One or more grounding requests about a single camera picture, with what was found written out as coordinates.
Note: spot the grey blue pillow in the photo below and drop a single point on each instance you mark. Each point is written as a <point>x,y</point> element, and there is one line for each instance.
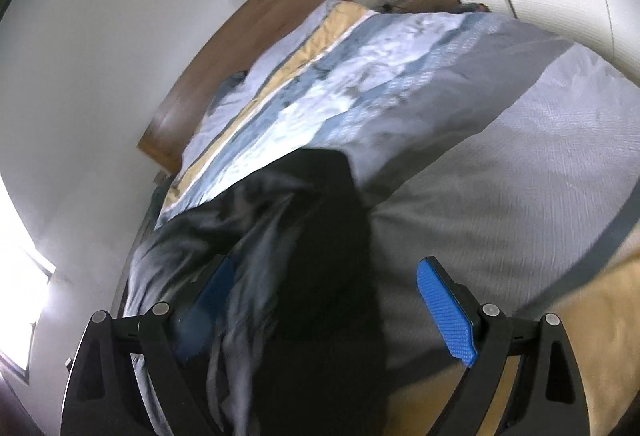
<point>225,87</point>

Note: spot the bright window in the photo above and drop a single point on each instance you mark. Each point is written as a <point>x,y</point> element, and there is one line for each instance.
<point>25,275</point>

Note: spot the black puffer jacket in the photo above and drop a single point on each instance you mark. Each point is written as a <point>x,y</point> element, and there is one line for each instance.
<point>293,343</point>

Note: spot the wooden headboard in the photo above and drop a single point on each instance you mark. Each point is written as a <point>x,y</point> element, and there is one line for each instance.
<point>235,46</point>

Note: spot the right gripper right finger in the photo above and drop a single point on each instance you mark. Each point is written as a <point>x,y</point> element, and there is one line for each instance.
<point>546,398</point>

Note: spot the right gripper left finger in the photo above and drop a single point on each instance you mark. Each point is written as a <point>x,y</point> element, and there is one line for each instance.
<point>102,394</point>

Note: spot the striped duvet cover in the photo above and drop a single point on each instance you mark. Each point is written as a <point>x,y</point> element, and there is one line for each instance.
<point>505,151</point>

